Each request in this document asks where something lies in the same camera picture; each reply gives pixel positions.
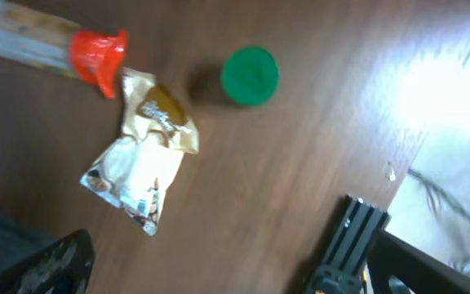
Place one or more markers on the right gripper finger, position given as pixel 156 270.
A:
pixel 63 267

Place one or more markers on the beige snack bag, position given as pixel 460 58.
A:
pixel 135 171

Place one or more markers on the green lid jar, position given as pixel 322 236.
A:
pixel 246 78

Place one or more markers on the spaghetti pack red ends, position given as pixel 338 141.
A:
pixel 52 43

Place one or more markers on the black aluminium frame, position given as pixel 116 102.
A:
pixel 361 254

